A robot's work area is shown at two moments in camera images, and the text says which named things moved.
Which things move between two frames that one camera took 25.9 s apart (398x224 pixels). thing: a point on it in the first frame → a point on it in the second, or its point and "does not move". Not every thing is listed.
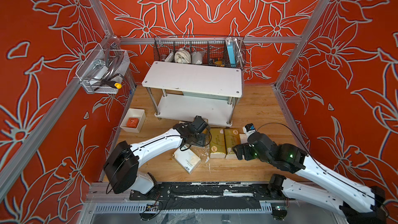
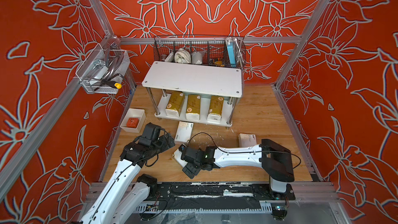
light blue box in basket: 231,52 does not move
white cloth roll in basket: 181,56 does not move
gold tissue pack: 231,139 → 215,109
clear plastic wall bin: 102,70 does not move
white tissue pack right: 243,138 does not move
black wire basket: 222,51 does not move
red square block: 132,122 does not move
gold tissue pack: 217,147 → 193,107
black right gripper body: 249,153 → 192,170
